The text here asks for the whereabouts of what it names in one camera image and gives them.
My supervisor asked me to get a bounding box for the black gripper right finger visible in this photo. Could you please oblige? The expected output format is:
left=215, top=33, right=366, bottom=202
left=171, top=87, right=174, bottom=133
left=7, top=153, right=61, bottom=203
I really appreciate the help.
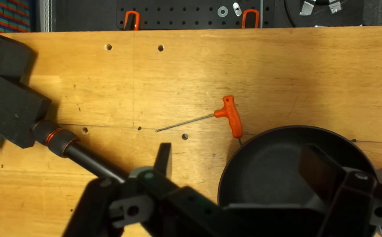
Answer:
left=299, top=145, right=377, bottom=237

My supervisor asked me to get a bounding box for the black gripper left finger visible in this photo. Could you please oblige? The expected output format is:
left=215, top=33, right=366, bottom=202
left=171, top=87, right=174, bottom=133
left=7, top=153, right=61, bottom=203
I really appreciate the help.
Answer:
left=154, top=142, right=171, bottom=177

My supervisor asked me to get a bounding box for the black bowl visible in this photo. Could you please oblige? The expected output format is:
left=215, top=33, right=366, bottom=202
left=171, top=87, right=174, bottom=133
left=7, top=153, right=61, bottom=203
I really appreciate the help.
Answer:
left=217, top=125, right=377, bottom=212

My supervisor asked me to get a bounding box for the orange hook left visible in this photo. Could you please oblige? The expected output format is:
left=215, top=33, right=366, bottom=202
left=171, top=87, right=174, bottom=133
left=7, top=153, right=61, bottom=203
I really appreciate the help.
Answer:
left=124, top=11, right=141, bottom=30

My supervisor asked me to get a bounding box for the orange hook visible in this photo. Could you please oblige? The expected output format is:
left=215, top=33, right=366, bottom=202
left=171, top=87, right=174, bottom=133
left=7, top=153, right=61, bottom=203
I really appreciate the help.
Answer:
left=124, top=11, right=141, bottom=30
left=241, top=9, right=261, bottom=29

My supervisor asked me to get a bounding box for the black bar clamp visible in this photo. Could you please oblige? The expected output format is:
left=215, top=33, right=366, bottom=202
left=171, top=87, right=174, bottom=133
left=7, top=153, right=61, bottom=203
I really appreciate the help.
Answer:
left=0, top=36, right=128, bottom=183

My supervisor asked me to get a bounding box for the orange hook right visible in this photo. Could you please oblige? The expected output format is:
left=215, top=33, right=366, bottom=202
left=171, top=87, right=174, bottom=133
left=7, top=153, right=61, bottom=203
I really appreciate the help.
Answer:
left=241, top=9, right=261, bottom=29

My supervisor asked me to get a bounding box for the black pegboard panel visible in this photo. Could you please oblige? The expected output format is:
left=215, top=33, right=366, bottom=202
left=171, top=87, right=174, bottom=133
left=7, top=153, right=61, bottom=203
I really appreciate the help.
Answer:
left=50, top=0, right=290, bottom=32

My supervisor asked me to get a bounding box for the orange handled hex key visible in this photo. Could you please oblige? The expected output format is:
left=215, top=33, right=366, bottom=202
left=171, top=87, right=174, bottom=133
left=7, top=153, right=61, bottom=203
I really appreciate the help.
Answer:
left=159, top=95, right=244, bottom=140

